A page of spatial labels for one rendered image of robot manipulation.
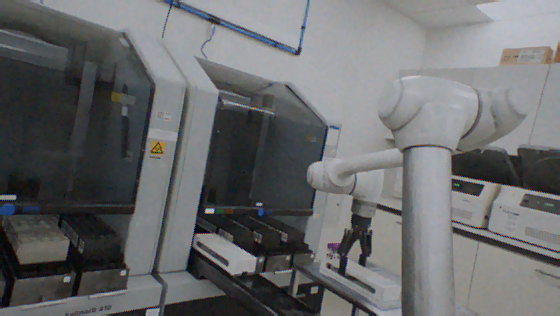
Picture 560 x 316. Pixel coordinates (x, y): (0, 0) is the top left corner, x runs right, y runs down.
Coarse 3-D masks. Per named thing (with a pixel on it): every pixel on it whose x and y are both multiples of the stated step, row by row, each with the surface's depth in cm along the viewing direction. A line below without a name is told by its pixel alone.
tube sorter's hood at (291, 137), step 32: (224, 96) 155; (256, 96) 174; (288, 96) 198; (224, 128) 152; (256, 128) 162; (288, 128) 173; (320, 128) 185; (224, 160) 154; (256, 160) 164; (288, 160) 176; (320, 160) 189; (224, 192) 157; (256, 192) 167; (288, 192) 179
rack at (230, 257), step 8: (200, 240) 154; (208, 240) 153; (216, 240) 155; (224, 240) 158; (200, 248) 154; (208, 248) 156; (216, 248) 145; (224, 248) 147; (232, 248) 149; (208, 256) 148; (216, 256) 153; (224, 256) 141; (232, 256) 140; (240, 256) 143; (248, 256) 143; (224, 264) 147; (232, 264) 137; (240, 264) 138; (248, 264) 140; (232, 272) 136; (240, 272) 138
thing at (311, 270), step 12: (300, 264) 160; (312, 264) 163; (372, 264) 181; (312, 276) 150; (324, 276) 151; (384, 276) 167; (396, 276) 170; (336, 288) 141; (348, 288) 144; (348, 300) 136; (360, 300) 135; (372, 312) 128; (384, 312) 129; (396, 312) 131; (456, 312) 144; (468, 312) 146
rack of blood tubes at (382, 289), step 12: (324, 264) 154; (336, 264) 150; (348, 264) 152; (336, 276) 149; (348, 276) 149; (360, 276) 141; (372, 276) 143; (360, 288) 140; (372, 288) 148; (384, 288) 133; (396, 288) 137; (372, 300) 136; (384, 300) 134; (396, 300) 138
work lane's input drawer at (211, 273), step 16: (192, 256) 154; (208, 272) 144; (224, 272) 138; (256, 272) 142; (224, 288) 136; (240, 288) 129; (256, 288) 132; (272, 288) 134; (240, 304) 128; (256, 304) 122; (272, 304) 119; (288, 304) 124; (304, 304) 123
